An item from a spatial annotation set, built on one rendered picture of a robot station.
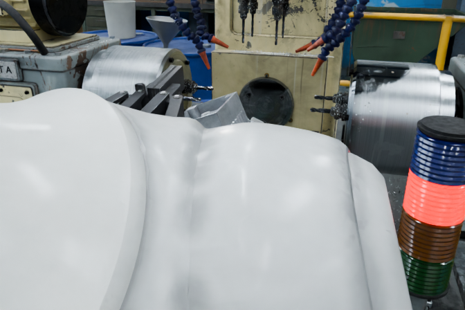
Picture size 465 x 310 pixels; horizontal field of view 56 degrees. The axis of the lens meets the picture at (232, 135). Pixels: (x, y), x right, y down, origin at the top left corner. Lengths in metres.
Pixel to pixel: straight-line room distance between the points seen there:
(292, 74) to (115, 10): 2.11
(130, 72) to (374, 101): 0.54
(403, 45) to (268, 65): 4.06
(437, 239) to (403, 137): 0.45
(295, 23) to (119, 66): 0.49
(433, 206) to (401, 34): 4.66
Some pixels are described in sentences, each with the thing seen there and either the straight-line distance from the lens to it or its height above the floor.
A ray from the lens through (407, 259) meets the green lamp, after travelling 0.52.
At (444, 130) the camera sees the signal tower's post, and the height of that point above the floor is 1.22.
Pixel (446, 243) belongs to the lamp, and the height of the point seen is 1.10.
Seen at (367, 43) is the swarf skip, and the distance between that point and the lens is 5.10.
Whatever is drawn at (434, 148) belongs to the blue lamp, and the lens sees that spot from 0.45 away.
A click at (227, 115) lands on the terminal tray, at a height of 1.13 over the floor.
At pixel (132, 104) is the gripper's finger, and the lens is 0.45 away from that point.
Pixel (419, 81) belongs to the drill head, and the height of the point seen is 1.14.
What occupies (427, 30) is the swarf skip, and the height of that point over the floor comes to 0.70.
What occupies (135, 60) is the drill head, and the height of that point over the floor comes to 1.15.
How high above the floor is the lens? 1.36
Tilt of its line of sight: 22 degrees down
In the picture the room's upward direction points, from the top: straight up
